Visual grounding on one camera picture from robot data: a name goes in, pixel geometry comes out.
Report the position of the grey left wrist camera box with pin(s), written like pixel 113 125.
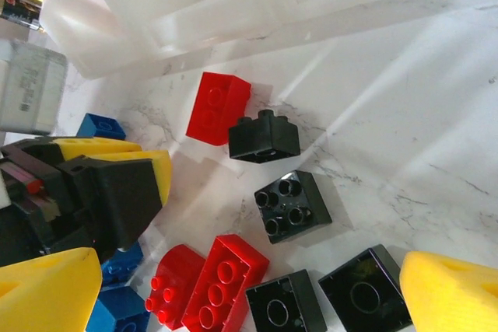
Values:
pixel 31 91

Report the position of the blue lego brick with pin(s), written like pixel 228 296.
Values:
pixel 101 126
pixel 116 308
pixel 124 264

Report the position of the dark small jar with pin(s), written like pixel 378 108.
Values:
pixel 19 11

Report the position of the curved red lego brick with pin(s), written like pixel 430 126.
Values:
pixel 175 266

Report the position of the long red lego brick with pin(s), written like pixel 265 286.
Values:
pixel 233 266

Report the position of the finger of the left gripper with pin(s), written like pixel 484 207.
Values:
pixel 124 196
pixel 101 147

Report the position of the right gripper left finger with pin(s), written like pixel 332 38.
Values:
pixel 46 293

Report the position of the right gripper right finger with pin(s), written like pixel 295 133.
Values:
pixel 451 297

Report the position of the black lego brick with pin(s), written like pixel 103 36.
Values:
pixel 381 270
pixel 264 139
pixel 307 200
pixel 295 289

